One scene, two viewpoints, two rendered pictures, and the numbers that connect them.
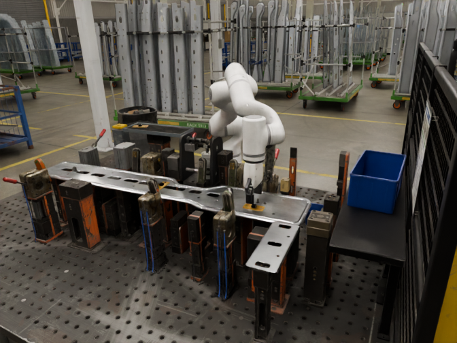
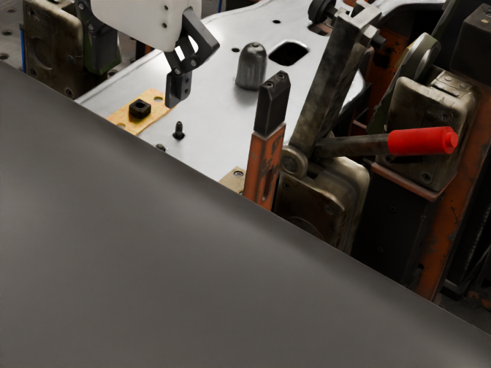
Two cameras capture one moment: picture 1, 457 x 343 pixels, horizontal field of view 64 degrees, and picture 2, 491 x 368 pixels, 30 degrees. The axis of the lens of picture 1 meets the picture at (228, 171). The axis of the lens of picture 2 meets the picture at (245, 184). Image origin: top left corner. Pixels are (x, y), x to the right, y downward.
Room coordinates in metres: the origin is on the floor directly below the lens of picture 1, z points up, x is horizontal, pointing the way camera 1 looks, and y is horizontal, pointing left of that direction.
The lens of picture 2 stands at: (1.46, -0.82, 1.58)
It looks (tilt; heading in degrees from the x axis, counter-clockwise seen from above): 42 degrees down; 95
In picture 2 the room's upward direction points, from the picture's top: 8 degrees clockwise
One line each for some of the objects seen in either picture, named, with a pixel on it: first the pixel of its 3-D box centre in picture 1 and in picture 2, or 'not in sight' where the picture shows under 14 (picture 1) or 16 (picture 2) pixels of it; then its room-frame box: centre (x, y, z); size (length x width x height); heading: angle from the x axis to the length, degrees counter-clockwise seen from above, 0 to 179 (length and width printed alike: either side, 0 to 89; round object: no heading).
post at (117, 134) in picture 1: (125, 164); not in sight; (2.03, 0.61, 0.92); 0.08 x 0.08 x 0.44; 65
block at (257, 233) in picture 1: (259, 265); not in sight; (1.12, -0.10, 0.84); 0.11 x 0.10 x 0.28; 155
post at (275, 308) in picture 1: (279, 271); not in sight; (1.08, -0.17, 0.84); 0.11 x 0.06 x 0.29; 155
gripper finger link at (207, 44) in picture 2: not in sight; (183, 28); (1.32, -0.12, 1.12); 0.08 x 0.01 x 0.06; 156
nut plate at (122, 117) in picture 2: (254, 206); (139, 109); (1.28, -0.10, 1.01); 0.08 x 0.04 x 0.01; 66
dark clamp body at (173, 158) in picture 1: (179, 189); not in sight; (1.71, 0.25, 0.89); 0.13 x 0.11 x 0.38; 155
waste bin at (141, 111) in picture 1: (140, 137); not in sight; (4.50, 1.12, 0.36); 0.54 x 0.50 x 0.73; 151
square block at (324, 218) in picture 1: (317, 259); not in sight; (1.09, -0.31, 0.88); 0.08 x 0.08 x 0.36; 65
